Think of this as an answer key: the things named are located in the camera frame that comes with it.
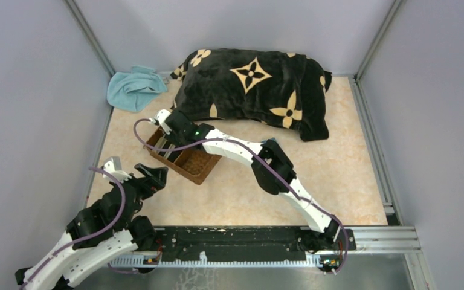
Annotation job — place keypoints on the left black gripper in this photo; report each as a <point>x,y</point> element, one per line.
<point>154,179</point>

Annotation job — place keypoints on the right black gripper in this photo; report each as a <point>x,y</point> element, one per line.
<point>171,139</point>

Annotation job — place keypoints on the woven brown divided basket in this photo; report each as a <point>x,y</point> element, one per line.
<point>193,164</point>

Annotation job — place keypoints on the teal leather card holder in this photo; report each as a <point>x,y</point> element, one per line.
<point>270,140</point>

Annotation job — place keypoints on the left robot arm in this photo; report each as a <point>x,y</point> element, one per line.
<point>98,234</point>

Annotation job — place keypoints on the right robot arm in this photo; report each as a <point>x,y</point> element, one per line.
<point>272,169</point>

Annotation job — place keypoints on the light blue cloth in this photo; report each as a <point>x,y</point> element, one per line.
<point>133,91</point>

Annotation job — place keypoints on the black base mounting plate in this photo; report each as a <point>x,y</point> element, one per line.
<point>239,244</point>

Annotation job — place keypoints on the black pillow with tan flowers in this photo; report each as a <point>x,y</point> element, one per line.
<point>283,90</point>

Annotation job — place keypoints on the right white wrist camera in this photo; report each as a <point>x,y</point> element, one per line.
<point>161,118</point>

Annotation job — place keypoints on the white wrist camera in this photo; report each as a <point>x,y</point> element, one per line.
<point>112,166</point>
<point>161,118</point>

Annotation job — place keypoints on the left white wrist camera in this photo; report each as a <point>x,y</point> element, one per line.
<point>112,166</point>

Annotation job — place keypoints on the aluminium front rail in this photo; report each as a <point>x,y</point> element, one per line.
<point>369,240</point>

